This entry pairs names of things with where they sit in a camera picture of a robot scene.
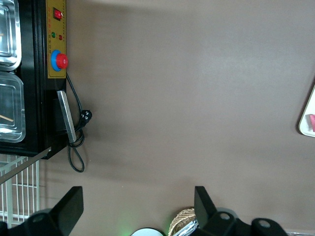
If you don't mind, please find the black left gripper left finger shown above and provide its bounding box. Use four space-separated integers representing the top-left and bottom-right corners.
7 186 84 236

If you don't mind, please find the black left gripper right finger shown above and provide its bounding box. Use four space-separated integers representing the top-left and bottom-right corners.
194 186 253 236

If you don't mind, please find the cream plastic tray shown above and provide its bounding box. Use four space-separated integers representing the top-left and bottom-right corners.
298 76 315 138

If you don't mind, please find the woven wicker basket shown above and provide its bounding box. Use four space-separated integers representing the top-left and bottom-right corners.
168 207 197 236

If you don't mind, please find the silver foil packet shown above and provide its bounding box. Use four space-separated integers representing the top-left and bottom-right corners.
176 220 199 236

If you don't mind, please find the silver metal strip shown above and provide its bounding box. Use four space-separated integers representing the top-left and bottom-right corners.
0 147 52 185

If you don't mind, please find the white round plate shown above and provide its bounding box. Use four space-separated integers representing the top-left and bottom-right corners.
130 228 166 236

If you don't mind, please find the steel pan with rounded corners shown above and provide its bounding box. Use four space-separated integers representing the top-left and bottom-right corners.
0 71 27 144

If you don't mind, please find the small pink packet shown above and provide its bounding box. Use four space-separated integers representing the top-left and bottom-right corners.
305 114 315 132

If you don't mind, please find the black food warmer appliance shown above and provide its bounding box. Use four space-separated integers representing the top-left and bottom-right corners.
0 0 67 160

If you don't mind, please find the red and blue round knob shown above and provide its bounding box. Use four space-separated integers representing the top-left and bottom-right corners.
50 50 69 72

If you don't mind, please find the large steel pan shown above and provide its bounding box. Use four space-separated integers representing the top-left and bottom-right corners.
0 0 22 72

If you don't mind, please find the white wire rack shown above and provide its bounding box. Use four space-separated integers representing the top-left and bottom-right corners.
0 154 41 229

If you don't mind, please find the silver metal handle bar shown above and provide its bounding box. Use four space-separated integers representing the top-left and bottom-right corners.
56 90 77 143

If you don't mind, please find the black power cable with plug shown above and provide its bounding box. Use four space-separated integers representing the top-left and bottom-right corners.
65 72 93 173

